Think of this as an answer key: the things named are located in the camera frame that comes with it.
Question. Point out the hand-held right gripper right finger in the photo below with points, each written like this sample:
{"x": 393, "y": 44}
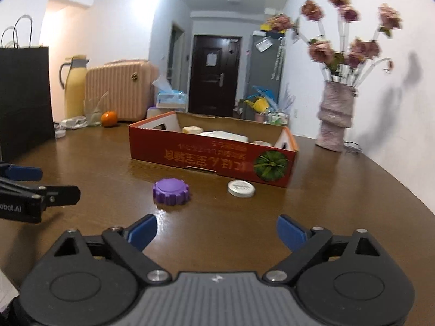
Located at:
{"x": 290, "y": 232}

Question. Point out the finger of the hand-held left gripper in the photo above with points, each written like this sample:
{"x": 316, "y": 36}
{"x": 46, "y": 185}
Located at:
{"x": 63, "y": 195}
{"x": 25, "y": 173}

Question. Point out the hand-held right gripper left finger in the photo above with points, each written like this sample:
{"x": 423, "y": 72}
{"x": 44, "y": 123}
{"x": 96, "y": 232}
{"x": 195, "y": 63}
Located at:
{"x": 142, "y": 231}

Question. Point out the purple gear-shaped lid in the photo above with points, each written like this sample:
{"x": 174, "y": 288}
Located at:
{"x": 170, "y": 190}

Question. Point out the white round lid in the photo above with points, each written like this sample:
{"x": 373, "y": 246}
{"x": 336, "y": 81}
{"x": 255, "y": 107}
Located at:
{"x": 241, "y": 188}

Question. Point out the red cardboard box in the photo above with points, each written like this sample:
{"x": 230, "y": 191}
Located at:
{"x": 210, "y": 163}

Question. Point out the white plastic lidded box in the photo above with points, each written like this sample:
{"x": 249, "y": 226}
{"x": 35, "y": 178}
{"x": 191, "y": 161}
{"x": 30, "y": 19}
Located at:
{"x": 224, "y": 136}

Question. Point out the black paper bag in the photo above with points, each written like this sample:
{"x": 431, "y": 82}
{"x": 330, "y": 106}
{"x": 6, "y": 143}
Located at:
{"x": 23, "y": 102}

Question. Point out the clear drinking glass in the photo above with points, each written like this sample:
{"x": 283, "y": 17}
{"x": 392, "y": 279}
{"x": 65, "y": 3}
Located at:
{"x": 92, "y": 113}

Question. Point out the orange fruit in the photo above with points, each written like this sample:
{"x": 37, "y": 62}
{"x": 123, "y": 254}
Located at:
{"x": 109, "y": 119}

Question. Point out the yellow thermos jug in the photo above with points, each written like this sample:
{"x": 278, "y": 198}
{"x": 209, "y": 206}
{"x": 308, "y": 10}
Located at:
{"x": 75, "y": 88}

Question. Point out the beige soap block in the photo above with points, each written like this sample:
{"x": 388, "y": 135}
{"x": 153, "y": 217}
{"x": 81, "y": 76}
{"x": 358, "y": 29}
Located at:
{"x": 192, "y": 130}

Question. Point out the pink ribbed suitcase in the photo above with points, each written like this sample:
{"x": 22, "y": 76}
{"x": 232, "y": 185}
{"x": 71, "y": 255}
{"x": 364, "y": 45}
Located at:
{"x": 115, "y": 91}

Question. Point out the pink pot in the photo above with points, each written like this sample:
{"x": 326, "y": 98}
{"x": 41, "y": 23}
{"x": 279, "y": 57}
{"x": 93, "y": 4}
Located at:
{"x": 260, "y": 117}

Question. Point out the pink textured vase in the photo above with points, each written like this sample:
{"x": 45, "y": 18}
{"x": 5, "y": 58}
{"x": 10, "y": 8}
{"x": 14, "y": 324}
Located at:
{"x": 334, "y": 119}

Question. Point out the yellow watering can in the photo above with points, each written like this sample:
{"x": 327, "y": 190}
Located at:
{"x": 259, "y": 105}

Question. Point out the blue tissue pack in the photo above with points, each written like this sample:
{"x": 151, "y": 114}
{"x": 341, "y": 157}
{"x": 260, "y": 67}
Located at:
{"x": 171, "y": 95}

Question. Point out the dark brown door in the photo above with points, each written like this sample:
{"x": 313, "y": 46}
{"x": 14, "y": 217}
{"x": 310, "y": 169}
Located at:
{"x": 212, "y": 85}

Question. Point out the grey refrigerator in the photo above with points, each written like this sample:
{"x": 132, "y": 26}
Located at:
{"x": 263, "y": 71}

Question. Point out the white hooked canes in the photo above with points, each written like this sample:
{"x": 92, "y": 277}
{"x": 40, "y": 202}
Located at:
{"x": 278, "y": 61}

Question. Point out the pink artificial flowers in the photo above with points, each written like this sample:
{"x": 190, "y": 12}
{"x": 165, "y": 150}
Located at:
{"x": 321, "y": 51}

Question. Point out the clear plastic bag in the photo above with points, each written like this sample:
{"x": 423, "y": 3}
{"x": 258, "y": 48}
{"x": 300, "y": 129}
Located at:
{"x": 264, "y": 44}

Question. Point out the yellow box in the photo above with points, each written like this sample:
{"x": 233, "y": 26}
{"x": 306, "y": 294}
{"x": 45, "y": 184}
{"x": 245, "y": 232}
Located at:
{"x": 270, "y": 29}

